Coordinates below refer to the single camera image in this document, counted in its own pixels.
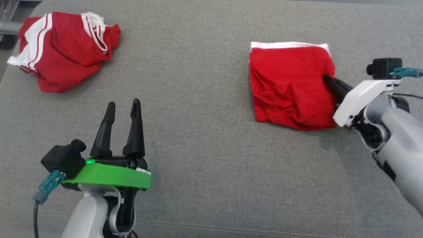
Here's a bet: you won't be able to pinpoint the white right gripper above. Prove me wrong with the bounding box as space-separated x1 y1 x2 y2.
323 74 402 128

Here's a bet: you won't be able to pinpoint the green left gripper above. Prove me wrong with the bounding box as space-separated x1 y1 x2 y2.
61 98 152 191

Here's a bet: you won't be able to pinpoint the red shorts with white stripe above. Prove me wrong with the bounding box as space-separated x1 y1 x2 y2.
249 41 338 131

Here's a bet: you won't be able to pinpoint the red and white jersey shirt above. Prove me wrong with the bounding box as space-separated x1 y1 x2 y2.
7 12 121 94

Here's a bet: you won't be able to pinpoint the grey fabric sofa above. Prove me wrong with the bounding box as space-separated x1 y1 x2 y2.
0 0 423 238

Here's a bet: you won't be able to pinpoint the black caster wheel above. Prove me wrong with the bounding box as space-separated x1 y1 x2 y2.
0 34 16 51

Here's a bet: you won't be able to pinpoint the black cable with teal plug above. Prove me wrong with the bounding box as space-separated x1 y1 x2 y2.
393 67 423 100
32 170 66 238

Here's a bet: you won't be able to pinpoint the grey metal cart frame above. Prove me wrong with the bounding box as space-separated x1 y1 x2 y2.
0 0 42 37

